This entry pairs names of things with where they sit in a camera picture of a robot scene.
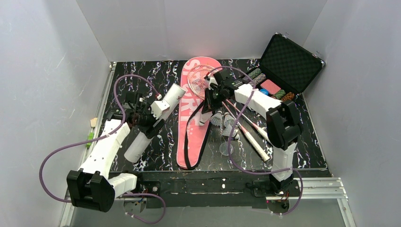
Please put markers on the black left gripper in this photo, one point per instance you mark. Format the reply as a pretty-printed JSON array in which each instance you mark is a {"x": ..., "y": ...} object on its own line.
[{"x": 153, "y": 126}]

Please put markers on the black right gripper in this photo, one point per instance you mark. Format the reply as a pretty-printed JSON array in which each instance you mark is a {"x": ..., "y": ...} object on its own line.
[{"x": 212, "y": 102}]

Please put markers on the white shuttlecock tube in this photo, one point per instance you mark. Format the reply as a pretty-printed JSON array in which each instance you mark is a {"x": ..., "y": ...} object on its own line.
[{"x": 140, "y": 143}]

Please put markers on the white shuttlecock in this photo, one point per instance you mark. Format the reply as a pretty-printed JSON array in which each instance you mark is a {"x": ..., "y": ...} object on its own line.
[
  {"x": 233, "y": 131},
  {"x": 228, "y": 120},
  {"x": 217, "y": 118},
  {"x": 204, "y": 118}
]

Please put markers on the white shuttlecock front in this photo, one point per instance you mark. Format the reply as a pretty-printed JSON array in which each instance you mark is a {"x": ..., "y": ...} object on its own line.
[{"x": 233, "y": 131}]

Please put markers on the clear round tube lid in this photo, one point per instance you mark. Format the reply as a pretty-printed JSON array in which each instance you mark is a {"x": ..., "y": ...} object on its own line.
[{"x": 226, "y": 149}]

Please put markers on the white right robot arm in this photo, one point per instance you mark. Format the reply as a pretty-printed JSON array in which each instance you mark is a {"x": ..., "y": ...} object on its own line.
[{"x": 282, "y": 118}]

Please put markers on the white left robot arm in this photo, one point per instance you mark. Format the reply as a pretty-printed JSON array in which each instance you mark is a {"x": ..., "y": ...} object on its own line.
[{"x": 90, "y": 186}]

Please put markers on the pink badminton racket upper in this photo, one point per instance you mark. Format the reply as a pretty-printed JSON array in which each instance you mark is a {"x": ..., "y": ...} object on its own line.
[{"x": 198, "y": 81}]

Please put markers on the pink badminton racket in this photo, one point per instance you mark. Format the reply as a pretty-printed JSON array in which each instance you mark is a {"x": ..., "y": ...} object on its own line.
[
  {"x": 256, "y": 146},
  {"x": 198, "y": 81}
]

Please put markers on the pink badminton racket lower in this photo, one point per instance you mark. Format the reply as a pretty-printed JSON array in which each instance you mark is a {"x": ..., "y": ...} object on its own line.
[{"x": 256, "y": 146}]

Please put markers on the pink racket bag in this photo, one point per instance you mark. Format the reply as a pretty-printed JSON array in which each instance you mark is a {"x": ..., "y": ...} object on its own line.
[{"x": 192, "y": 136}]

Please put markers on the blue dealer chip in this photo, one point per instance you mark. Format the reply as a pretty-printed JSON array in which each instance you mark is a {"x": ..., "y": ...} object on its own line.
[{"x": 264, "y": 91}]

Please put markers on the pink playing card deck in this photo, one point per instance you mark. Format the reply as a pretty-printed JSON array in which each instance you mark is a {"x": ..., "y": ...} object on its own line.
[{"x": 270, "y": 86}]

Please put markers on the black poker chip case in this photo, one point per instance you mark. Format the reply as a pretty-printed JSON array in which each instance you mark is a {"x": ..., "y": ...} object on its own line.
[{"x": 289, "y": 66}]

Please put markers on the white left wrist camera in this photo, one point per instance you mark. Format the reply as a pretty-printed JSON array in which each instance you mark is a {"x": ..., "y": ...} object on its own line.
[{"x": 159, "y": 109}]

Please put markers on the green clip on wall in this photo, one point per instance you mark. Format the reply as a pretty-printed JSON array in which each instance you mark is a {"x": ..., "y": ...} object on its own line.
[{"x": 90, "y": 137}]

